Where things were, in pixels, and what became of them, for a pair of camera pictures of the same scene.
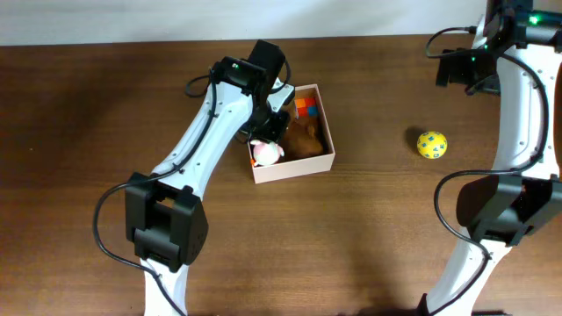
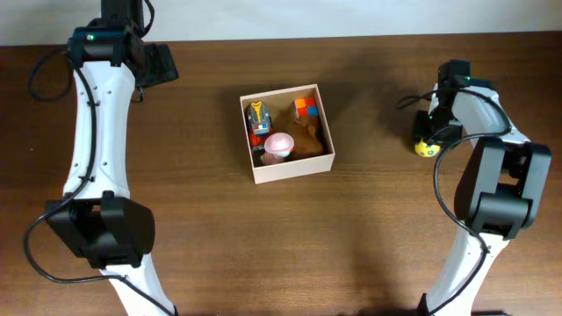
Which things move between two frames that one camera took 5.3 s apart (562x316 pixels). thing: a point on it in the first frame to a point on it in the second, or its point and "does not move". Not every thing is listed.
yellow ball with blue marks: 432,145 does not move
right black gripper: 458,60 to 420,130
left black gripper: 255,134 to 169,68
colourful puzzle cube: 306,107 does not move
